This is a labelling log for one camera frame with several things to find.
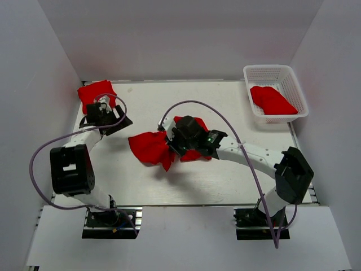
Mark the white plastic mesh basket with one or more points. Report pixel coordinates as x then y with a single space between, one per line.
281 78

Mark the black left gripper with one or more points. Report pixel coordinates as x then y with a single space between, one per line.
126 122

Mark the red t-shirt in basket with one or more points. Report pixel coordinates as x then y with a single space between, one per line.
271 101

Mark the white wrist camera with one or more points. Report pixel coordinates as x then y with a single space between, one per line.
105 101
166 125

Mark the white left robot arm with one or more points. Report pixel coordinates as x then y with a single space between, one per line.
71 168

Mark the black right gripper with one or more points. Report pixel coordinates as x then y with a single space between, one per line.
172 144

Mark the red t-shirt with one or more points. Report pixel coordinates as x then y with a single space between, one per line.
88 93
151 148
271 101

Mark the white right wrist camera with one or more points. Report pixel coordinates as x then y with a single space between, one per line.
166 125

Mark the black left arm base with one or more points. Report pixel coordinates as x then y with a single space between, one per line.
102 225

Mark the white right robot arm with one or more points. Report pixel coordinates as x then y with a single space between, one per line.
290 169

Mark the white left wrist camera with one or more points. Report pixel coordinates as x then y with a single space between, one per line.
105 101

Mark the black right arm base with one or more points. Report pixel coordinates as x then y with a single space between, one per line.
250 227

